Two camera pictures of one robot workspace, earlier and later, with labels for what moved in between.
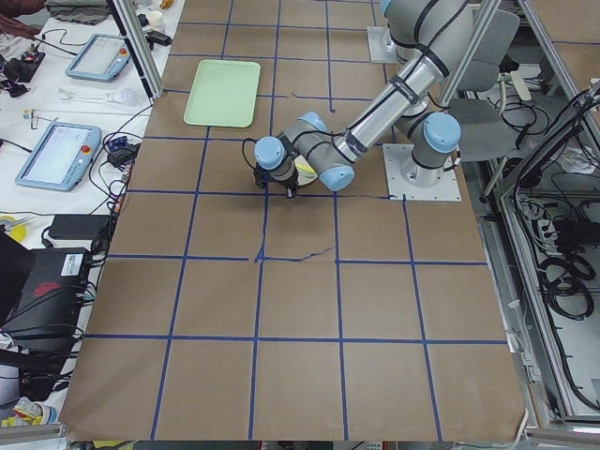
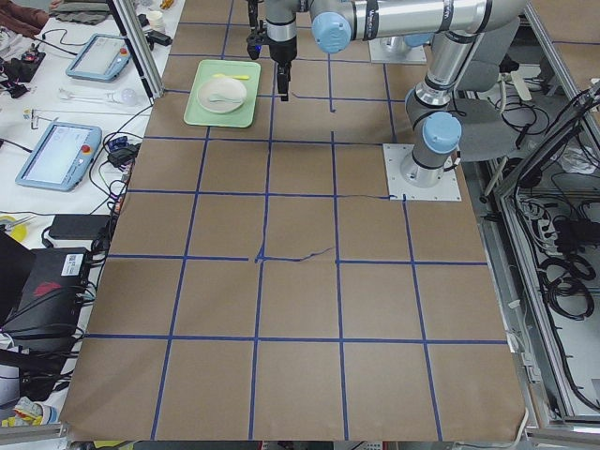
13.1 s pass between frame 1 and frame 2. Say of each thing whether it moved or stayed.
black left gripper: moved
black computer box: stayed
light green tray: stayed
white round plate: moved
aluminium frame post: stayed
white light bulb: stayed
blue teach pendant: stayed
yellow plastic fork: moved
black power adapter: stayed
